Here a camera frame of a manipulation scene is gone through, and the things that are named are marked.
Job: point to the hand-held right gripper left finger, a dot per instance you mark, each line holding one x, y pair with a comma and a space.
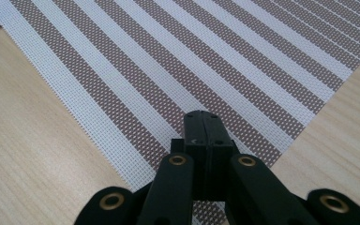
197, 134

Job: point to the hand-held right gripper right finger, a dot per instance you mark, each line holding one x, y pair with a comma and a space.
217, 137

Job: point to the striped woven placemat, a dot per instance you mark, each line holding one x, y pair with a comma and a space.
175, 62

